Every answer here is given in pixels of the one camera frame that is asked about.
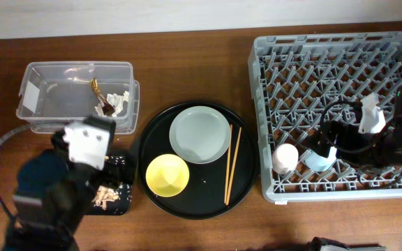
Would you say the wooden chopstick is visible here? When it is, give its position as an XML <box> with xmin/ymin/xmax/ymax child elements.
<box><xmin>226</xmin><ymin>128</ymin><xmax>242</xmax><ymax>206</ymax></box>
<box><xmin>223</xmin><ymin>124</ymin><xmax>233</xmax><ymax>205</ymax></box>

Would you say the clear plastic bin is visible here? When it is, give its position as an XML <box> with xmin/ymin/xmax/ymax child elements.
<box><xmin>16</xmin><ymin>61</ymin><xmax>140</xmax><ymax>135</ymax></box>

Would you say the pile of food scraps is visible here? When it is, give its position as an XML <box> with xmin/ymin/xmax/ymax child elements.
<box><xmin>92</xmin><ymin>186</ymin><xmax>120</xmax><ymax>211</ymax></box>

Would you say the black base device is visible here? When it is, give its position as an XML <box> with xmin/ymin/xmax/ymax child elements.
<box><xmin>306</xmin><ymin>237</ymin><xmax>387</xmax><ymax>251</ymax></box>

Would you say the black rectangular tray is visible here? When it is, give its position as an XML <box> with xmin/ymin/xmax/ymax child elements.
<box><xmin>87</xmin><ymin>149</ymin><xmax>133</xmax><ymax>215</ymax></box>

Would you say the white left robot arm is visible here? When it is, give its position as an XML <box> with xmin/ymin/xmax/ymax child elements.
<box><xmin>3</xmin><ymin>150</ymin><xmax>136</xmax><ymax>250</ymax></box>

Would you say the black cable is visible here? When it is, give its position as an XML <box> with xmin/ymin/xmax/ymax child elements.
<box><xmin>319</xmin><ymin>100</ymin><xmax>402</xmax><ymax>191</ymax></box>

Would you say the yellow bowl with food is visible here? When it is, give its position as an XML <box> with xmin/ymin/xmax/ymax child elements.
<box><xmin>145</xmin><ymin>154</ymin><xmax>190</xmax><ymax>197</ymax></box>

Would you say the pink plastic cup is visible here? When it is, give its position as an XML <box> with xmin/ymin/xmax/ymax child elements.
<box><xmin>272</xmin><ymin>144</ymin><xmax>299</xmax><ymax>174</ymax></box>

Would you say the gold snack wrapper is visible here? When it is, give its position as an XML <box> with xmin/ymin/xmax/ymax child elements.
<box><xmin>89</xmin><ymin>78</ymin><xmax>114</xmax><ymax>116</ymax></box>

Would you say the grey dishwasher rack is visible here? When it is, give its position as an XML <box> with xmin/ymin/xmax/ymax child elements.
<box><xmin>248</xmin><ymin>31</ymin><xmax>402</xmax><ymax>204</ymax></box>

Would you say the grey plate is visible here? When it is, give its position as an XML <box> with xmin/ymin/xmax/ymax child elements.
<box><xmin>169</xmin><ymin>106</ymin><xmax>231</xmax><ymax>165</ymax></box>

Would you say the white tissue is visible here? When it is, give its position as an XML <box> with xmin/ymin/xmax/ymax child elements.
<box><xmin>94</xmin><ymin>91</ymin><xmax>129</xmax><ymax>117</ymax></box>

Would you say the blue plastic cup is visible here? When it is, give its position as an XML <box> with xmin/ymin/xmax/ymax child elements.
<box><xmin>304</xmin><ymin>147</ymin><xmax>337</xmax><ymax>172</ymax></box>

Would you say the round black tray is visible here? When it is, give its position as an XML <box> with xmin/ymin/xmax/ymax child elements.
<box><xmin>136</xmin><ymin>100</ymin><xmax>260</xmax><ymax>220</ymax></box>

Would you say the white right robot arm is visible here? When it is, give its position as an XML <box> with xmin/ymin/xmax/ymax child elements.
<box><xmin>305</xmin><ymin>87</ymin><xmax>402</xmax><ymax>248</ymax></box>

